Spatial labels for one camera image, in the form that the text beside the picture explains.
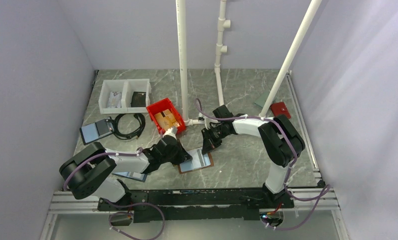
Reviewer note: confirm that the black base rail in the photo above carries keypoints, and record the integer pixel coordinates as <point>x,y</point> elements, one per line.
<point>246,203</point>

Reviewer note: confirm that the brown leather card holder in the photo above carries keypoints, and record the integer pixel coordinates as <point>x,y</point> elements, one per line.
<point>199,161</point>

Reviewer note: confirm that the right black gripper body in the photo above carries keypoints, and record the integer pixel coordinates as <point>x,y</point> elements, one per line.
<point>219,130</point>

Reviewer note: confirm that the white divided tray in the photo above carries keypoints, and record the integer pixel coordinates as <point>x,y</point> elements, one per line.
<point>127,87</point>

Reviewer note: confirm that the green card holder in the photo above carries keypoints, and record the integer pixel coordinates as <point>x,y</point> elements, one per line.
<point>261,100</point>

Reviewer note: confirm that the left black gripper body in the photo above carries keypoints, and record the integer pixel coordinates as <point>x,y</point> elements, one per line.
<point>173,158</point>

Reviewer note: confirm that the red plastic bin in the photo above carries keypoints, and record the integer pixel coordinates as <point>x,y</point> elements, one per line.
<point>162,105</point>

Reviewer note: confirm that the white PVC pipe frame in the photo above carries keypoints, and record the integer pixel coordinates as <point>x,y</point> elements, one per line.
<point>220,48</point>

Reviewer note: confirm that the blue card holder open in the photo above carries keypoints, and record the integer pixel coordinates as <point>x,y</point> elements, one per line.
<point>140,177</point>

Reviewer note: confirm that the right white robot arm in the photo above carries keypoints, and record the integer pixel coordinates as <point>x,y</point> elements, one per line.
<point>281,140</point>

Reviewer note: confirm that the brown items in bin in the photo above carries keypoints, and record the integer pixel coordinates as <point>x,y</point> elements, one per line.
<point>166,119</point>

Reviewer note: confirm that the black card in tray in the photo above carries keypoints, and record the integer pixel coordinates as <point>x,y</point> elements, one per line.
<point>138,99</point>

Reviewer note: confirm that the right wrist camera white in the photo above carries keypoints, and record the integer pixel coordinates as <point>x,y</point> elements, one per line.
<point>206,120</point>

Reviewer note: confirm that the patterned card in tray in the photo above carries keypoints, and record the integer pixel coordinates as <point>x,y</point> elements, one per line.
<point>114,100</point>

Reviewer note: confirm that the grey blue card holder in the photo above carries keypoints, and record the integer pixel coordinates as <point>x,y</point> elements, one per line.
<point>95,131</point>

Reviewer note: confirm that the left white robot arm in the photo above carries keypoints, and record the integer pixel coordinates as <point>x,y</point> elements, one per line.
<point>88,173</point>

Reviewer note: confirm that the red card holder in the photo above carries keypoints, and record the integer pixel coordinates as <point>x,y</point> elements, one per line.
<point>280,108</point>

